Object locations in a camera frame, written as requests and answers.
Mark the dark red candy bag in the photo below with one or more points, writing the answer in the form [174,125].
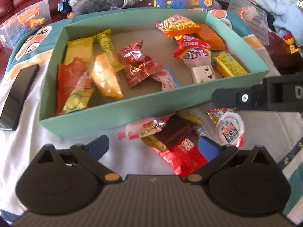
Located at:
[137,65]

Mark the orange wafer snack packet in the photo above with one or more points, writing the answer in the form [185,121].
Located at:
[209,36]

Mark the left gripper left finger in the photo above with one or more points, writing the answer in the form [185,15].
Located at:
[89,155]

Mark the pink white candy packet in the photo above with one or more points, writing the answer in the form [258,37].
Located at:
[143,128]

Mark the red bb snack packet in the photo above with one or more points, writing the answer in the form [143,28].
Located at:
[184,157]

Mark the light blue down jacket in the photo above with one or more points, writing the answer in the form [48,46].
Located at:
[288,17]

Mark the black smartphone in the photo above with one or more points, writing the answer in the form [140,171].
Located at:
[14,103]

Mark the teal cardboard box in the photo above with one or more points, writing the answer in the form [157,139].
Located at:
[169,90]

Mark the yellow red toy figure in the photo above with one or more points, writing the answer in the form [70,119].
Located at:
[289,40]

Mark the yellow cheese stick packet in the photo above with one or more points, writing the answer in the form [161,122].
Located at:
[107,47]

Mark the rainbow red candy bag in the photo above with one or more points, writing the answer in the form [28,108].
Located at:
[193,49]

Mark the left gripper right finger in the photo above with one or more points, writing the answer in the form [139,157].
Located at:
[217,155]

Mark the orange translucent candy packet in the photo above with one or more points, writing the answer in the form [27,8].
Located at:
[105,77]

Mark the small yellow candy packet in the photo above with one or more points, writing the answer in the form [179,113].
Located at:
[227,66]

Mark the clear plastic lid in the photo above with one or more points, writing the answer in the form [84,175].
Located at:
[253,16]

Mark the clear packet nougat bar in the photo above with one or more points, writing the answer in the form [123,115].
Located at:
[201,69]

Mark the dark red gold packet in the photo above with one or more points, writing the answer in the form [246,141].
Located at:
[176,128]

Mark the yellow snack packet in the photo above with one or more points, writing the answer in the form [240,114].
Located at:
[81,48]

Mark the clear bin of toys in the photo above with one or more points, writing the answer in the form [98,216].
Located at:
[30,18]

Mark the round jelly cup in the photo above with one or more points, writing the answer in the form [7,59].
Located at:
[230,129]

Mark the dark red leather sofa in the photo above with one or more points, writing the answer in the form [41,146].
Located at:
[283,60]

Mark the red foil snack packet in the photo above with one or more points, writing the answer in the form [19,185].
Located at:
[67,78]

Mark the orange red chips bag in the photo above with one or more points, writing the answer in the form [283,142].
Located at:
[177,26]

